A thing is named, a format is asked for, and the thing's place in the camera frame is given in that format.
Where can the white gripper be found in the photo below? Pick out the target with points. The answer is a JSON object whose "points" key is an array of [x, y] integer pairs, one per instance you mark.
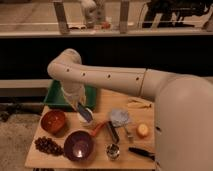
{"points": [[74, 93]]}

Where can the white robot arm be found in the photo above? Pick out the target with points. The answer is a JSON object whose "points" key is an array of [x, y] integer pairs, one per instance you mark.
{"points": [[183, 106]]}

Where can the orange bowl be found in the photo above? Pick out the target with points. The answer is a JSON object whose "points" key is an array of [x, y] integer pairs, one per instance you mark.
{"points": [[53, 121]]}

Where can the purple bowl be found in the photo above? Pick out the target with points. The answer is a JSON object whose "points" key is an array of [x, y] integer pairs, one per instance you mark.
{"points": [[78, 146]]}

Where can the green plastic tray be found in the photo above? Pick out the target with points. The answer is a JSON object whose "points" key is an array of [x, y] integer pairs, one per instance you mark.
{"points": [[55, 99]]}

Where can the white cup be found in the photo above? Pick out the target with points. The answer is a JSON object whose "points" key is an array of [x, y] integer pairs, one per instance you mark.
{"points": [[82, 120]]}

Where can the crumpled grey cloth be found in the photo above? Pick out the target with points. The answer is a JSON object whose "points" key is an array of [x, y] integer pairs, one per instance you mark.
{"points": [[119, 117]]}

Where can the bunch of dark grapes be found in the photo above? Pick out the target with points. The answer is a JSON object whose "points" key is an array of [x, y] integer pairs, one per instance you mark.
{"points": [[48, 146]]}

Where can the small metal fork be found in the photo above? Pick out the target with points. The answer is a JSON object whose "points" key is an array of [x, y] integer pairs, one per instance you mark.
{"points": [[128, 135]]}

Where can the background white robot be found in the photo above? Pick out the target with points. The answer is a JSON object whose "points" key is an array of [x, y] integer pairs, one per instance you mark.
{"points": [[94, 13]]}

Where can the yellow orange fruit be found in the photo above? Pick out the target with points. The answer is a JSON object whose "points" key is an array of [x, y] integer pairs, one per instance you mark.
{"points": [[142, 130]]}

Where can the orange handled spoon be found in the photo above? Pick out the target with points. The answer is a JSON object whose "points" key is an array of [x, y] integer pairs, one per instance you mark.
{"points": [[97, 129]]}

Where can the black handled metal scoop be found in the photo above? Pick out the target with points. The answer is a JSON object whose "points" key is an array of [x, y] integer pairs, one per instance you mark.
{"points": [[113, 150]]}

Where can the black handled tool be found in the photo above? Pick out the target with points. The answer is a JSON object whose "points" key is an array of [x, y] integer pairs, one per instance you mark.
{"points": [[142, 152]]}

